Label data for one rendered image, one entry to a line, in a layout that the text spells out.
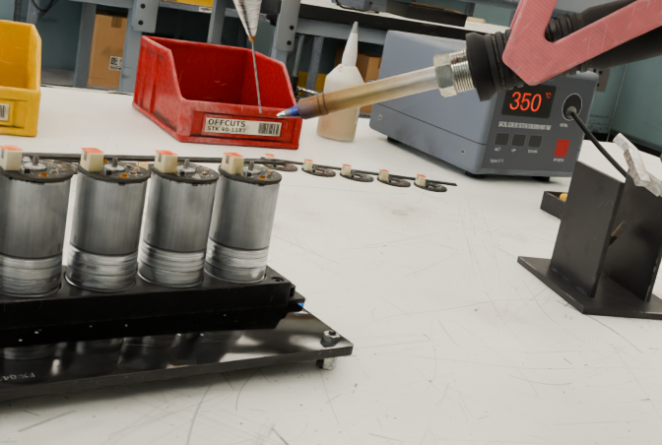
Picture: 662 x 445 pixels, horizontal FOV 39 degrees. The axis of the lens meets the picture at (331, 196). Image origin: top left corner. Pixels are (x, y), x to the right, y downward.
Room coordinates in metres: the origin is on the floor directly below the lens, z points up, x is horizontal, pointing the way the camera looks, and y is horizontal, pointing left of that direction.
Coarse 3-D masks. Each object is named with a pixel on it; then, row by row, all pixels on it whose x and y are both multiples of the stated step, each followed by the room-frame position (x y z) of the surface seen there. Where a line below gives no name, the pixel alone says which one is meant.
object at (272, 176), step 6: (222, 168) 0.35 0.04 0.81; (258, 168) 0.36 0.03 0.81; (264, 168) 0.36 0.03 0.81; (228, 174) 0.34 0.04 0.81; (234, 174) 0.34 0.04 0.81; (240, 174) 0.34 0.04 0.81; (246, 174) 0.34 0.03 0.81; (252, 174) 0.35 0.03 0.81; (258, 174) 0.35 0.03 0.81; (264, 174) 0.35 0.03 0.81; (270, 174) 0.35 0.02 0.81; (276, 174) 0.35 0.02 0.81; (240, 180) 0.34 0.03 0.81; (246, 180) 0.34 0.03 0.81; (252, 180) 0.34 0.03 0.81; (258, 180) 0.34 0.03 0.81; (264, 180) 0.34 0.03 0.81; (270, 180) 0.34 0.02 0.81; (276, 180) 0.34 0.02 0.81
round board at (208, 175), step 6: (180, 162) 0.34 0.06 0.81; (156, 168) 0.33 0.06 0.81; (198, 168) 0.34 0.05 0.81; (204, 168) 0.34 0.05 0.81; (210, 168) 0.34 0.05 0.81; (162, 174) 0.32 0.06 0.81; (168, 174) 0.32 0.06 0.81; (174, 174) 0.32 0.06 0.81; (180, 174) 0.32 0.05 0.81; (186, 174) 0.33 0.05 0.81; (192, 174) 0.33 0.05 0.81; (204, 174) 0.33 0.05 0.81; (210, 174) 0.33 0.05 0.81; (216, 174) 0.33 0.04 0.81; (180, 180) 0.32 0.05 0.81; (186, 180) 0.32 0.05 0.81; (192, 180) 0.32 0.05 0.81; (198, 180) 0.32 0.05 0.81; (204, 180) 0.32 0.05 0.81; (210, 180) 0.33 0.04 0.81; (216, 180) 0.33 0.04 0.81
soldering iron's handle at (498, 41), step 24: (624, 0) 0.33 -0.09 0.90; (552, 24) 0.33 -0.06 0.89; (576, 24) 0.32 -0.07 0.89; (480, 48) 0.32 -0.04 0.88; (504, 48) 0.32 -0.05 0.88; (624, 48) 0.32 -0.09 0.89; (648, 48) 0.32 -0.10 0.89; (480, 72) 0.32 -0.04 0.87; (504, 72) 0.32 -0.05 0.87; (480, 96) 0.33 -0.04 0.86
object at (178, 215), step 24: (192, 168) 0.33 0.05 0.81; (168, 192) 0.32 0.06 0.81; (192, 192) 0.32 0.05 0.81; (168, 216) 0.32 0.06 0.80; (192, 216) 0.32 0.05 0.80; (144, 240) 0.33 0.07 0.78; (168, 240) 0.32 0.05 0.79; (192, 240) 0.32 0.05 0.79; (144, 264) 0.32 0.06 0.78; (168, 264) 0.32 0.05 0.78; (192, 264) 0.32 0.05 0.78
